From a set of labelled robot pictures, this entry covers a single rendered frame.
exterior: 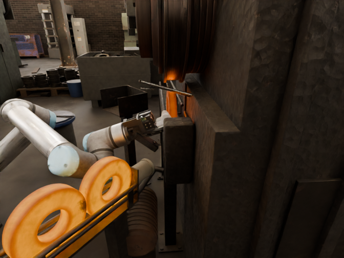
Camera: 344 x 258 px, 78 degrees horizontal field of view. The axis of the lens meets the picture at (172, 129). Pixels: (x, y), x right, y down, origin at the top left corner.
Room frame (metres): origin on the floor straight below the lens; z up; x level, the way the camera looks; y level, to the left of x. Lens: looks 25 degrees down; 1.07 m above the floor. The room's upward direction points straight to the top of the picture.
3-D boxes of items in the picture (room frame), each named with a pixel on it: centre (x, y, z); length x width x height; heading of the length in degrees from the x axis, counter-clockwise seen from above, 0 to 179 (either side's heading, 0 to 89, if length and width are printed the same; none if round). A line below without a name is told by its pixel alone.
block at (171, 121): (0.66, -0.03, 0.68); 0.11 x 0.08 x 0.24; 94
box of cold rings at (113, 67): (3.59, 0.89, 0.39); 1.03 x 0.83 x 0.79; 98
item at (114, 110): (1.36, 0.32, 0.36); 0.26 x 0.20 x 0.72; 39
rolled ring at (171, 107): (0.90, 0.00, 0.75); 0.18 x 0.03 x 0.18; 5
